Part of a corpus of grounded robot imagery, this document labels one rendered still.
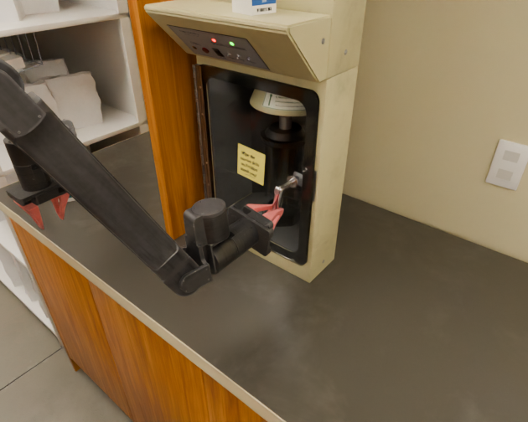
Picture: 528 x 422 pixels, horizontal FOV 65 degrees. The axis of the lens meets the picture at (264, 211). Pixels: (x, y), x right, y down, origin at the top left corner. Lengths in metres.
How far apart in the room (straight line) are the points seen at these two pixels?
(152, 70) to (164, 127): 0.13
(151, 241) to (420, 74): 0.78
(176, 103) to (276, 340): 0.56
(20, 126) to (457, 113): 0.93
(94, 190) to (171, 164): 0.47
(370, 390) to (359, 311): 0.19
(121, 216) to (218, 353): 0.37
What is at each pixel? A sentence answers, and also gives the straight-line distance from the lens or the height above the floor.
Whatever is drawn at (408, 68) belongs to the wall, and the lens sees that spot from 1.14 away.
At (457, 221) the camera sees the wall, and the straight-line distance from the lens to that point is 1.24.
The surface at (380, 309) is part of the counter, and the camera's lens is 0.95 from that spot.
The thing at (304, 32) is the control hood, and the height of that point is 1.50.
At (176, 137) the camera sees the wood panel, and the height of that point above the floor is 1.21.
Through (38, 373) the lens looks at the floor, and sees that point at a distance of 2.20.
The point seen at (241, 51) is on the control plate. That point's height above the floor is 1.45.
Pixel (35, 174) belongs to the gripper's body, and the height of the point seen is 1.22.
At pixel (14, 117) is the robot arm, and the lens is 0.50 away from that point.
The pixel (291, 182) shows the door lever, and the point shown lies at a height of 1.20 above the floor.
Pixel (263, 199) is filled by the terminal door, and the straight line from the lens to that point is 0.91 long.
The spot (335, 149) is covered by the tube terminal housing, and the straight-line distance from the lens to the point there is 0.83.
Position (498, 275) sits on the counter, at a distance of 1.14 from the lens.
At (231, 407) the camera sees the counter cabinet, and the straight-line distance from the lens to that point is 0.97.
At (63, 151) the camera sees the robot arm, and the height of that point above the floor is 1.40.
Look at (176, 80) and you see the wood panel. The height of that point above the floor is 1.34.
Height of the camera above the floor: 1.62
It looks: 34 degrees down
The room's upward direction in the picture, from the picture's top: straight up
